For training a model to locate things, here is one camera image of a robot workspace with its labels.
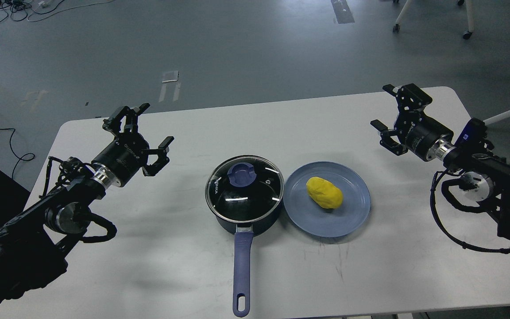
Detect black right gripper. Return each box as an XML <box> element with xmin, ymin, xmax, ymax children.
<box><xmin>370</xmin><ymin>83</ymin><xmax>453</xmax><ymax>162</ymax></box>

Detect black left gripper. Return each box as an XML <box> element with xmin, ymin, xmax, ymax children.
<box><xmin>91</xmin><ymin>103</ymin><xmax>174</xmax><ymax>187</ymax></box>

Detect yellow potato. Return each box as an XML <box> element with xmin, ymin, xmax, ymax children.
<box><xmin>306</xmin><ymin>176</ymin><xmax>344</xmax><ymax>209</ymax></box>

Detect glass pot lid blue knob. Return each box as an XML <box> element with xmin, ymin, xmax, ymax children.
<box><xmin>205</xmin><ymin>155</ymin><xmax>285</xmax><ymax>223</ymax></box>

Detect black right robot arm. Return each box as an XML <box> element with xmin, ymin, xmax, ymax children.
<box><xmin>371</xmin><ymin>84</ymin><xmax>510</xmax><ymax>254</ymax></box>

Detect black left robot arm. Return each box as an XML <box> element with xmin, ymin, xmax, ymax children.
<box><xmin>0</xmin><ymin>103</ymin><xmax>174</xmax><ymax>303</ymax></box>

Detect white chair legs with casters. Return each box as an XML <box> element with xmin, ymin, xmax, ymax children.
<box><xmin>391</xmin><ymin>0</ymin><xmax>477</xmax><ymax>40</ymax></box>

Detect dark blue saucepan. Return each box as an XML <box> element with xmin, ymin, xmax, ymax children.
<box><xmin>205</xmin><ymin>154</ymin><xmax>285</xmax><ymax>318</ymax></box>

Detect blue plate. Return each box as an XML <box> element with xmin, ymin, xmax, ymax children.
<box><xmin>283</xmin><ymin>161</ymin><xmax>371</xmax><ymax>238</ymax></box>

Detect black floor cable left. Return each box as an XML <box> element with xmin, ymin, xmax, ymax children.
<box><xmin>0</xmin><ymin>100</ymin><xmax>36</xmax><ymax>179</ymax></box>

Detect tangled cables top left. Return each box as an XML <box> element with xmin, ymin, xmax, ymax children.
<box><xmin>0</xmin><ymin>0</ymin><xmax>118</xmax><ymax>28</ymax></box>

